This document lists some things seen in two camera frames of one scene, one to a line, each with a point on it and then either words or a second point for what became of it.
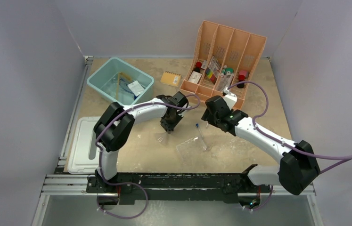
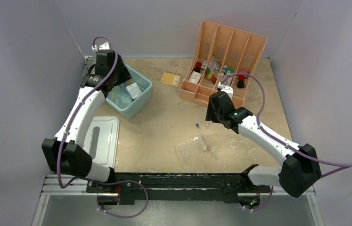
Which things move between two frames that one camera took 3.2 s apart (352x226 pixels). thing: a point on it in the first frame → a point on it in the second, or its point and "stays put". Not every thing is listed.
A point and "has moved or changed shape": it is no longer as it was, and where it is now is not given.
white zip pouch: [136, 87] has moved or changed shape
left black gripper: [169, 127] → [125, 75]
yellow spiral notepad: [171, 78] stays put
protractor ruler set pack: [224, 81] stays put
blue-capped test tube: [202, 139] stays put
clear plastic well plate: [191, 148] stays put
